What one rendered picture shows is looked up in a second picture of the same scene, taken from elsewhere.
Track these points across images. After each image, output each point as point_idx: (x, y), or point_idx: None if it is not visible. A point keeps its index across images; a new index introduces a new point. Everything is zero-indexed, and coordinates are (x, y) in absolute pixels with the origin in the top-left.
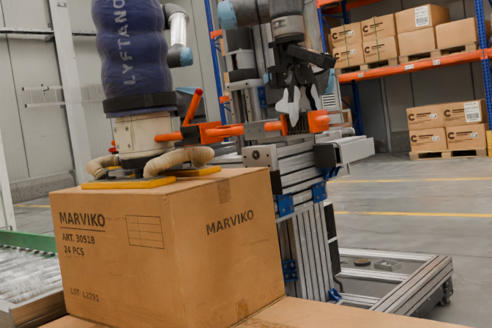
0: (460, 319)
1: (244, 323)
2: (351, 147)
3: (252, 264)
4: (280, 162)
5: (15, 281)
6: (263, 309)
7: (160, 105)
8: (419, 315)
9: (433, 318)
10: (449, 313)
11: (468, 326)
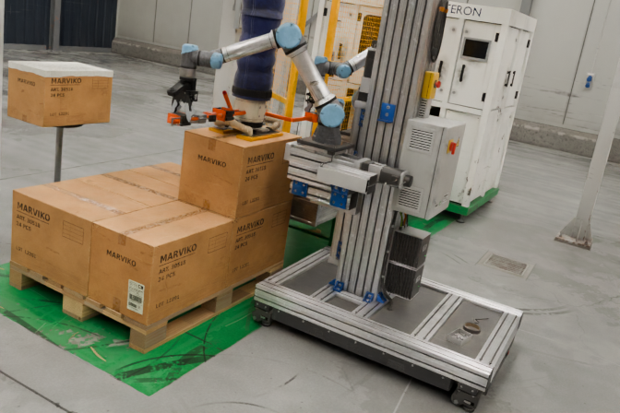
0: (421, 407)
1: (201, 209)
2: (330, 173)
3: (218, 188)
4: (291, 157)
5: None
6: (218, 214)
7: (238, 94)
8: (386, 360)
9: (423, 393)
10: (435, 404)
11: (406, 407)
